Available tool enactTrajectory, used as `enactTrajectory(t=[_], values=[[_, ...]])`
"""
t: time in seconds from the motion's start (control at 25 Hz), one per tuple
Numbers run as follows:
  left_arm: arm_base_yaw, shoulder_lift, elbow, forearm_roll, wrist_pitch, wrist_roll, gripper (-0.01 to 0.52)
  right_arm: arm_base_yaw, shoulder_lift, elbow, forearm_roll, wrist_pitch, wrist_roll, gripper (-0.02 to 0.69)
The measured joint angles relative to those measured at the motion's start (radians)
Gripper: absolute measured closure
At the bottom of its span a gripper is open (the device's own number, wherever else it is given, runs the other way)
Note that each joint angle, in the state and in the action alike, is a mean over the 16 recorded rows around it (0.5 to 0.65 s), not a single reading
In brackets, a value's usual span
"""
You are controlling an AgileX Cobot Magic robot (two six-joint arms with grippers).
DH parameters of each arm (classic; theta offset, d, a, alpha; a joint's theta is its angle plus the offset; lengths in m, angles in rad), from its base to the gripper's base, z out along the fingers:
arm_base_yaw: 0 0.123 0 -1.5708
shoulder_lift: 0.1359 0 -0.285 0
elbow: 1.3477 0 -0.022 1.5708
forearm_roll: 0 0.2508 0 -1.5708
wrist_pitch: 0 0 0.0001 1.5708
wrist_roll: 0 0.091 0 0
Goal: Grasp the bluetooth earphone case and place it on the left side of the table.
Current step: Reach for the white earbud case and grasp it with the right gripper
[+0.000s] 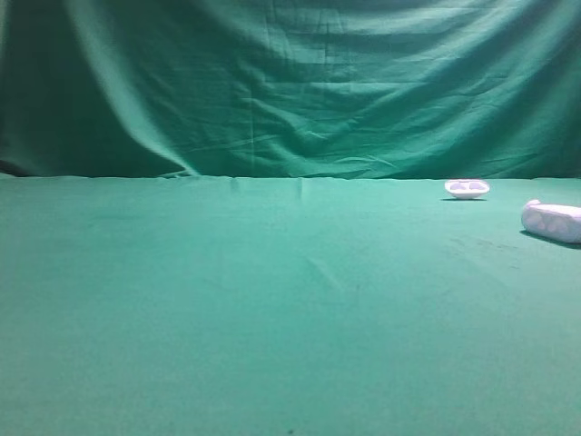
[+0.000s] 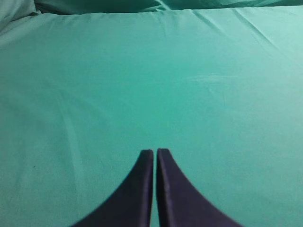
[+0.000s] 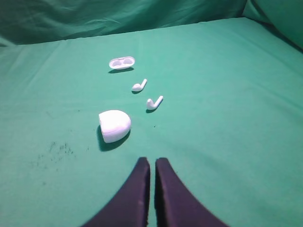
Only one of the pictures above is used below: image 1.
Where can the green table cloth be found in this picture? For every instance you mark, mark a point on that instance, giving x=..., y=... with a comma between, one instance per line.
x=235, y=306

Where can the green backdrop cloth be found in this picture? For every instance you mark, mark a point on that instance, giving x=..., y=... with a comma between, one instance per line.
x=348, y=89

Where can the white bluetooth earphone case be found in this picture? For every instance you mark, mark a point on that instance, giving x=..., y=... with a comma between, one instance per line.
x=557, y=222

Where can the white open earphone case tray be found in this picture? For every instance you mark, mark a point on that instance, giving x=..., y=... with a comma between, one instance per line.
x=466, y=189

